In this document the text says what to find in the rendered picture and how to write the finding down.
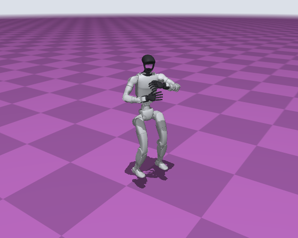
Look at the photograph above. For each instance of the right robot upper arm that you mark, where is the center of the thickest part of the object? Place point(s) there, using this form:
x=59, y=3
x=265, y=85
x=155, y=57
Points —
x=131, y=81

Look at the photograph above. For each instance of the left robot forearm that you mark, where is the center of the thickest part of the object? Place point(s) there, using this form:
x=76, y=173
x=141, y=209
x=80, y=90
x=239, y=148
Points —
x=172, y=87

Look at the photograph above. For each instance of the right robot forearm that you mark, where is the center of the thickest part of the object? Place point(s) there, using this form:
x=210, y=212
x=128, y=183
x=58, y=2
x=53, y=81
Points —
x=133, y=99

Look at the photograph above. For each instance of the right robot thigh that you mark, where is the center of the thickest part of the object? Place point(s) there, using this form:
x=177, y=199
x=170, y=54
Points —
x=141, y=131

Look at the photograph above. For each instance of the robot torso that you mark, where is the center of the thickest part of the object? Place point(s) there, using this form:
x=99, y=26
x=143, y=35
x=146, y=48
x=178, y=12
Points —
x=141, y=89

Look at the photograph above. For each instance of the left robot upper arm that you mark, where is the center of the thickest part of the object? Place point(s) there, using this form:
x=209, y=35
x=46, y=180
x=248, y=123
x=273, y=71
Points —
x=162, y=78

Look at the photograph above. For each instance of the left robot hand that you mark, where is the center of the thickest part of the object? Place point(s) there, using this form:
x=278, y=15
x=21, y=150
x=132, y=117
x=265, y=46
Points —
x=157, y=84

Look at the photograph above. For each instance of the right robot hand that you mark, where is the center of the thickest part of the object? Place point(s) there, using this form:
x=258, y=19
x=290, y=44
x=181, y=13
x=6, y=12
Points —
x=152, y=96

